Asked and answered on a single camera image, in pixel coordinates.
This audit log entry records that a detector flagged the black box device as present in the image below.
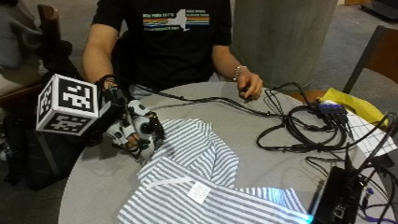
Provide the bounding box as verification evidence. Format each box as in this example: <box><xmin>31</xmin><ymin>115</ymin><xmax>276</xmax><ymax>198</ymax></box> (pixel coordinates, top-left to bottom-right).
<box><xmin>312</xmin><ymin>165</ymin><xmax>369</xmax><ymax>224</ymax></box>

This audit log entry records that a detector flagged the coiled black cable bundle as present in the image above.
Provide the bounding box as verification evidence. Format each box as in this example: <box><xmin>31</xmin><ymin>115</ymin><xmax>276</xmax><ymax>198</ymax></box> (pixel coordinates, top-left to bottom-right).
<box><xmin>256</xmin><ymin>81</ymin><xmax>355</xmax><ymax>154</ymax></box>

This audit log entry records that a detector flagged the grey white striped shirt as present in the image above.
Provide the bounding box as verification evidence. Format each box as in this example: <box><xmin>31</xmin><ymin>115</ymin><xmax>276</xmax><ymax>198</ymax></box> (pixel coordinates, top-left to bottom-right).
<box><xmin>118</xmin><ymin>118</ymin><xmax>315</xmax><ymax>224</ymax></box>

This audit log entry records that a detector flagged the grey garment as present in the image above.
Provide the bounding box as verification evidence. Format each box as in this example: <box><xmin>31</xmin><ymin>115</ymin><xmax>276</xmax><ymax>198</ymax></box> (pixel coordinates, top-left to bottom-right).
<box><xmin>0</xmin><ymin>0</ymin><xmax>46</xmax><ymax>71</ymax></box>

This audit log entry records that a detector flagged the long black glove cable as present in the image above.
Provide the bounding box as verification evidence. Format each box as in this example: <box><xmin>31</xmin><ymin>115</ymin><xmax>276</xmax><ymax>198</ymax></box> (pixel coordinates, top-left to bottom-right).
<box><xmin>111</xmin><ymin>76</ymin><xmax>292</xmax><ymax>119</ymax></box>

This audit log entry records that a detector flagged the black hub with blue ports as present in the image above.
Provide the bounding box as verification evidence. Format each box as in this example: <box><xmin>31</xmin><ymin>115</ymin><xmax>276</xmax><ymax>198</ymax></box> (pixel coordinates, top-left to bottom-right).
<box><xmin>316</xmin><ymin>100</ymin><xmax>352</xmax><ymax>126</ymax></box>

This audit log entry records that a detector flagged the white marker cube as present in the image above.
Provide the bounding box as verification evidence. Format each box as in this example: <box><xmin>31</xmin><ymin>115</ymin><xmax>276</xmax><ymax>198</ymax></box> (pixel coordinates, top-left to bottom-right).
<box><xmin>35</xmin><ymin>73</ymin><xmax>103</xmax><ymax>137</ymax></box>

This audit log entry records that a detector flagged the silver bead bracelet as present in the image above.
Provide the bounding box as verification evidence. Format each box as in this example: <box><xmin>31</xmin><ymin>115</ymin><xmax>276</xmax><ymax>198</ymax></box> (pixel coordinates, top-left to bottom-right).
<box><xmin>232</xmin><ymin>64</ymin><xmax>250</xmax><ymax>82</ymax></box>

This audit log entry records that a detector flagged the dark wooden chair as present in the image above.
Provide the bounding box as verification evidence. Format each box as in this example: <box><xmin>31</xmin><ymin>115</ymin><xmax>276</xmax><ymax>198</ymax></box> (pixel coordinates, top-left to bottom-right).
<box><xmin>0</xmin><ymin>3</ymin><xmax>86</xmax><ymax>108</ymax></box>

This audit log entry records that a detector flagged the purple cable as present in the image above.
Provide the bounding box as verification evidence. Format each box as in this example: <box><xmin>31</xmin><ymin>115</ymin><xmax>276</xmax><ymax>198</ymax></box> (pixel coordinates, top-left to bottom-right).
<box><xmin>359</xmin><ymin>186</ymin><xmax>398</xmax><ymax>224</ymax></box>

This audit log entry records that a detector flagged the grey concrete column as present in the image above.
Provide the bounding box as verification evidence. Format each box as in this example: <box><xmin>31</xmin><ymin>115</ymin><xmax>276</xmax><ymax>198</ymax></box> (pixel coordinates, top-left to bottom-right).
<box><xmin>230</xmin><ymin>0</ymin><xmax>340</xmax><ymax>89</ymax></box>

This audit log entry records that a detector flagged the yellow cloth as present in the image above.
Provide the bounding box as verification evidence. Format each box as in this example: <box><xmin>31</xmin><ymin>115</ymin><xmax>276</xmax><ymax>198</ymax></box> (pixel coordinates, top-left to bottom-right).
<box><xmin>319</xmin><ymin>87</ymin><xmax>392</xmax><ymax>128</ymax></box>

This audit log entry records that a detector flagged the brown chair with black frame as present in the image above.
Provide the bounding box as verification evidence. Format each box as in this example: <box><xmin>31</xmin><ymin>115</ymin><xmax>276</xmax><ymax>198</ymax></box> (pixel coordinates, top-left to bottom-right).
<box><xmin>343</xmin><ymin>24</ymin><xmax>398</xmax><ymax>94</ymax></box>

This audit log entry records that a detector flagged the white grid paper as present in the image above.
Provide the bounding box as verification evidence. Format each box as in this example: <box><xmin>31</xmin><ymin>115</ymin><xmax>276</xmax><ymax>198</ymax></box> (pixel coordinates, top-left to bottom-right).
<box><xmin>343</xmin><ymin>110</ymin><xmax>398</xmax><ymax>157</ymax></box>

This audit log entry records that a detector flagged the the person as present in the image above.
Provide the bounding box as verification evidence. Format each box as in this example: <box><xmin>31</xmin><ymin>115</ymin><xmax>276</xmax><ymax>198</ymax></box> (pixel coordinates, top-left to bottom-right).
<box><xmin>82</xmin><ymin>0</ymin><xmax>266</xmax><ymax>101</ymax></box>

